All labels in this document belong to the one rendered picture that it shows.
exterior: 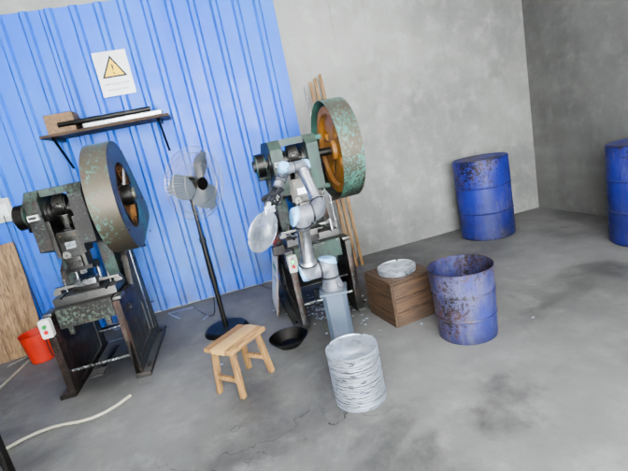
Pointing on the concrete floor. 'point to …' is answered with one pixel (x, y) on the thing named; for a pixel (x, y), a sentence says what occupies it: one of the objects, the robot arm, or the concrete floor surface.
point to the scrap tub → (464, 298)
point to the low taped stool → (233, 340)
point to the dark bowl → (288, 337)
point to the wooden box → (400, 296)
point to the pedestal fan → (183, 189)
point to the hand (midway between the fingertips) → (265, 214)
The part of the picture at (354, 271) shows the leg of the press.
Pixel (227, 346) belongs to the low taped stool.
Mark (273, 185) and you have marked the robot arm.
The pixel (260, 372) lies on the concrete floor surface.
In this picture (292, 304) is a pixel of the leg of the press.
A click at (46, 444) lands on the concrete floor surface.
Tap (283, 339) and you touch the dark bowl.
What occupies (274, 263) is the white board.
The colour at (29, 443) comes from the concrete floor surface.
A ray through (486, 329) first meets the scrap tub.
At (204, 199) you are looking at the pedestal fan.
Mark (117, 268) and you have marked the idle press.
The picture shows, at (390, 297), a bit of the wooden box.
